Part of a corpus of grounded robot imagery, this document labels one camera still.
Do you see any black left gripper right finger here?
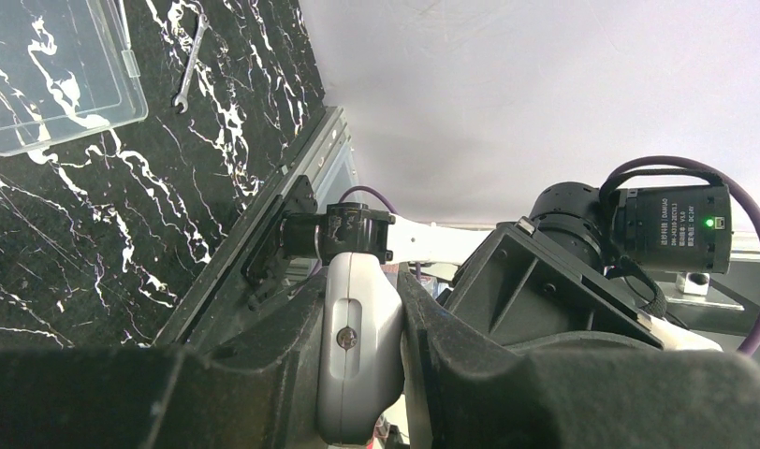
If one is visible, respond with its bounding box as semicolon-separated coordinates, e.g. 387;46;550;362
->
397;272;760;448

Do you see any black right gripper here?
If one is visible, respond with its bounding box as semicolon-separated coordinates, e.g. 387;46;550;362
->
444;222;664;349

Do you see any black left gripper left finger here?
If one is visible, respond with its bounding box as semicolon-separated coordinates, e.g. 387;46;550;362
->
0;275;325;448

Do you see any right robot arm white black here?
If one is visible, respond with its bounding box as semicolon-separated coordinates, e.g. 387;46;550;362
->
244;174;732;351

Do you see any small silver wrench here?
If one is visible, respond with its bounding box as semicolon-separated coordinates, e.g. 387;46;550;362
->
172;13;210;114

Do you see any clear plastic screw organizer box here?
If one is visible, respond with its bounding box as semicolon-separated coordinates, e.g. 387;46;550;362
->
0;1;149;157

